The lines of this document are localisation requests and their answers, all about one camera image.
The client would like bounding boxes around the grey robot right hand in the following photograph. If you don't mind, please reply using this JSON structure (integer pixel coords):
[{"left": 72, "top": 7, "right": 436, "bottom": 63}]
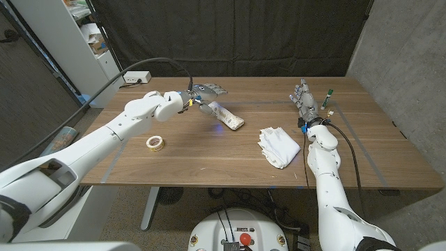
[{"left": 288, "top": 77, "right": 325, "bottom": 128}]

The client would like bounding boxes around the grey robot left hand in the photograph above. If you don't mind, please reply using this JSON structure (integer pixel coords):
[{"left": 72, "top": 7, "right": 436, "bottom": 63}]
[{"left": 187, "top": 82, "right": 229, "bottom": 116}]

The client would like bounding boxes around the white patterned pen bag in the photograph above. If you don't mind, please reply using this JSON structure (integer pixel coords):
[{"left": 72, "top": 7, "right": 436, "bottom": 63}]
[{"left": 208, "top": 100, "right": 245, "bottom": 131}]

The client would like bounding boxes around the folded white cloth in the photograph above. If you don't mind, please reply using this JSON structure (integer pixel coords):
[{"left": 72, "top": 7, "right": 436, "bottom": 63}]
[{"left": 257, "top": 126, "right": 302, "bottom": 170}]

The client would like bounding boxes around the roll of tape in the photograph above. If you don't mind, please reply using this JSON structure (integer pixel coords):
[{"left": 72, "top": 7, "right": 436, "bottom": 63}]
[{"left": 146, "top": 135, "right": 165, "bottom": 153}]

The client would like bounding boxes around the green capped marker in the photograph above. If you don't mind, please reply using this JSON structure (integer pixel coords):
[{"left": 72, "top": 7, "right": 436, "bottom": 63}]
[{"left": 321, "top": 89, "right": 335, "bottom": 110}]

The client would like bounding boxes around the black backdrop curtain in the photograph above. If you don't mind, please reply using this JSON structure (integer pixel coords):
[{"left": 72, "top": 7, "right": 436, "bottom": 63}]
[{"left": 89, "top": 0, "right": 374, "bottom": 78}]

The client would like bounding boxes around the white power strip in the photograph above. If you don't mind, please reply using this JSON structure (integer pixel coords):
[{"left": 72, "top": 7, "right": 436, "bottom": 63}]
[{"left": 123, "top": 70, "right": 153, "bottom": 84}]

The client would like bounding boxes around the black round fan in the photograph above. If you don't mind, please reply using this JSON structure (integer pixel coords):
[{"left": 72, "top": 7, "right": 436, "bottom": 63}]
[{"left": 158, "top": 187, "right": 185, "bottom": 206}]

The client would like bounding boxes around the cardboard box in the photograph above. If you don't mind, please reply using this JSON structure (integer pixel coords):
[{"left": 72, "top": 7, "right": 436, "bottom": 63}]
[{"left": 89, "top": 34, "right": 109, "bottom": 55}]

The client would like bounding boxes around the grey table leg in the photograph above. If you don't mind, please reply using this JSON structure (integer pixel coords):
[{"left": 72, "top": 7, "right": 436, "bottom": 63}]
[{"left": 140, "top": 187, "right": 161, "bottom": 231}]

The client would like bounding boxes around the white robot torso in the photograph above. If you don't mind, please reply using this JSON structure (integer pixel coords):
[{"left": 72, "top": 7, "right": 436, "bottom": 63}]
[{"left": 187, "top": 208, "right": 289, "bottom": 251}]

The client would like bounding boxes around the black power adapter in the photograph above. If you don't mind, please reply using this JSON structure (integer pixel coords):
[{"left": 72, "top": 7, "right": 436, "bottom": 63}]
[{"left": 291, "top": 234, "right": 312, "bottom": 251}]

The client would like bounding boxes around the white shelf cabinet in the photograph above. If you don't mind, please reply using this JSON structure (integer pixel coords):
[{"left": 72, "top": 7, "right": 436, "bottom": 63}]
[{"left": 10, "top": 0, "right": 125, "bottom": 109}]

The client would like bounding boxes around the rolled printed poster tube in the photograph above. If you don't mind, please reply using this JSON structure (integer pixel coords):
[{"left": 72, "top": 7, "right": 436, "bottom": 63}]
[{"left": 40, "top": 125, "right": 78, "bottom": 158}]

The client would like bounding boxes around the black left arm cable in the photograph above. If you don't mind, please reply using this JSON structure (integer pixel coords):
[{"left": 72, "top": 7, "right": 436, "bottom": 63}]
[{"left": 6, "top": 56, "right": 194, "bottom": 168}]

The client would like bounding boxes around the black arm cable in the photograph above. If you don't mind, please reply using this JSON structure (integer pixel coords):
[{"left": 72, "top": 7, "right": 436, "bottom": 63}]
[
  {"left": 325, "top": 120, "right": 367, "bottom": 219},
  {"left": 6, "top": 56, "right": 194, "bottom": 168}
]

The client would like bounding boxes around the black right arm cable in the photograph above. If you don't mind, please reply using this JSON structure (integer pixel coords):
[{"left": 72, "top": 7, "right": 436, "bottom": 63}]
[{"left": 325, "top": 120, "right": 367, "bottom": 219}]

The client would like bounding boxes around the black door handle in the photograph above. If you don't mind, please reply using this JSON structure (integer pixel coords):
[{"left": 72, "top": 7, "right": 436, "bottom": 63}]
[{"left": 0, "top": 29, "right": 21, "bottom": 44}]

